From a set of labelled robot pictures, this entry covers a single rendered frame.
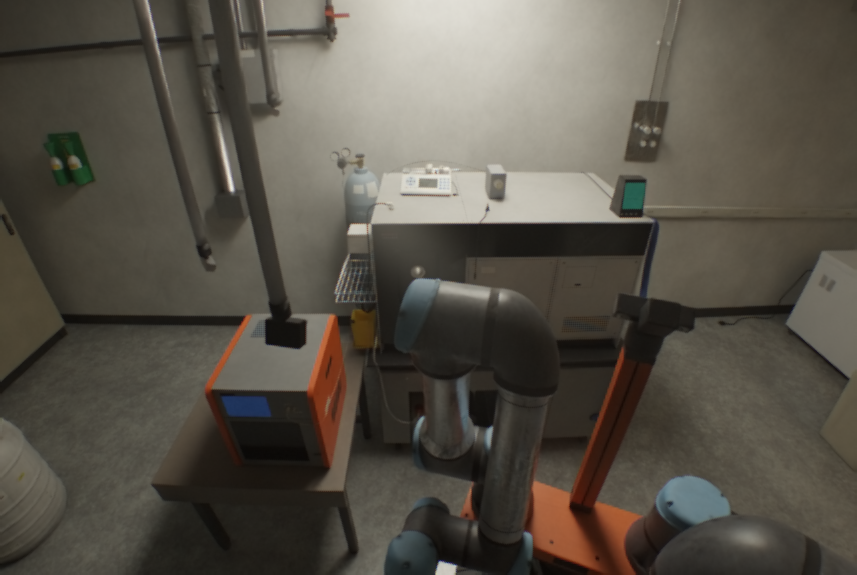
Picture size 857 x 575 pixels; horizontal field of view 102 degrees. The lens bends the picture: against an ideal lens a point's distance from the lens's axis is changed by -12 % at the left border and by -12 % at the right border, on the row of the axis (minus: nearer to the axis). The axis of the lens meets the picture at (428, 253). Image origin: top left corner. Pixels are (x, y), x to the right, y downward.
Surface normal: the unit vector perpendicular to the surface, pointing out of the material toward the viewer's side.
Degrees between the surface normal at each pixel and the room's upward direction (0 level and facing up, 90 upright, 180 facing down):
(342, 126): 90
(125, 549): 0
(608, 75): 90
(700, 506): 7
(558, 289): 90
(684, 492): 7
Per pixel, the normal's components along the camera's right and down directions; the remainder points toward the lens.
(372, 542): 0.00, -0.88
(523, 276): 0.02, 0.48
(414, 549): 0.11, -0.99
